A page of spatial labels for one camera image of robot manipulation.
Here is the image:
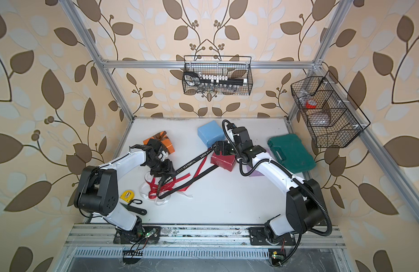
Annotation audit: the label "black handled scissors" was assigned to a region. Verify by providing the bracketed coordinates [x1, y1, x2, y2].
[182, 71, 249, 87]

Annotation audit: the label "black wire back basket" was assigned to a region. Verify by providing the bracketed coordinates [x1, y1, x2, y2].
[182, 55, 254, 96]

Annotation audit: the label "red item in basket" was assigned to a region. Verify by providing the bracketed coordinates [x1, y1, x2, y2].
[305, 99, 318, 109]

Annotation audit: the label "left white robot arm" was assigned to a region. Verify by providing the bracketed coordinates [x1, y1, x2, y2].
[73, 139, 174, 231]

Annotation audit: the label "brown satin ribbon bow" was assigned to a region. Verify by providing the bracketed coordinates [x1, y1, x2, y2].
[144, 131, 169, 145]

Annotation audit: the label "white satin ribbon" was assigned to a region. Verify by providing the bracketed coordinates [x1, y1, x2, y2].
[139, 172, 193, 206]

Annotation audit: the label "red satin ribbon bow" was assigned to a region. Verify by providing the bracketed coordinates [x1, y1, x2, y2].
[144, 156, 207, 200]

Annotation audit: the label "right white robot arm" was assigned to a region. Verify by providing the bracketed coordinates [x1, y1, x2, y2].
[212, 120, 332, 239]

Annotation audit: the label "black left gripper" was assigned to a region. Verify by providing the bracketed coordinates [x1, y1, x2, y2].
[145, 157, 176, 176]

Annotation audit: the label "dark red gift box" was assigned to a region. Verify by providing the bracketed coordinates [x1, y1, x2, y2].
[211, 153, 237, 172]

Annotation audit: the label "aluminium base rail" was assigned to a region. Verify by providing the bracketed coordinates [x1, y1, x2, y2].
[60, 224, 348, 264]

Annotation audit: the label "green plastic tool case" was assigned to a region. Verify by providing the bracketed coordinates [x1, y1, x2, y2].
[267, 134, 316, 174]

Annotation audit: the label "orange gift box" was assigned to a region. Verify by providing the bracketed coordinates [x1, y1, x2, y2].
[143, 131, 175, 154]

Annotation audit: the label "yellow tape measure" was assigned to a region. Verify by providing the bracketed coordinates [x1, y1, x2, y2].
[120, 190, 135, 204]

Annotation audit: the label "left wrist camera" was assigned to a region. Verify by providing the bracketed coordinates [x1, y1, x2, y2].
[158, 150, 169, 162]

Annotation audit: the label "black corrugated cable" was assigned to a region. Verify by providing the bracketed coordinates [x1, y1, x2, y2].
[221, 118, 333, 238]

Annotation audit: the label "black wire side basket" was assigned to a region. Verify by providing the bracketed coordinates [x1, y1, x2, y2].
[291, 71, 371, 148]

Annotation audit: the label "black lettered ribbon bow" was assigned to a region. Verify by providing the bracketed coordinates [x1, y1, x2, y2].
[156, 145, 220, 200]

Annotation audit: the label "blue gift box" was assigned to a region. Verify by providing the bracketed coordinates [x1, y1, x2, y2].
[198, 121, 226, 148]

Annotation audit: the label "purple gift box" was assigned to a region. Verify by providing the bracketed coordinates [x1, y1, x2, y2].
[246, 148, 273, 177]

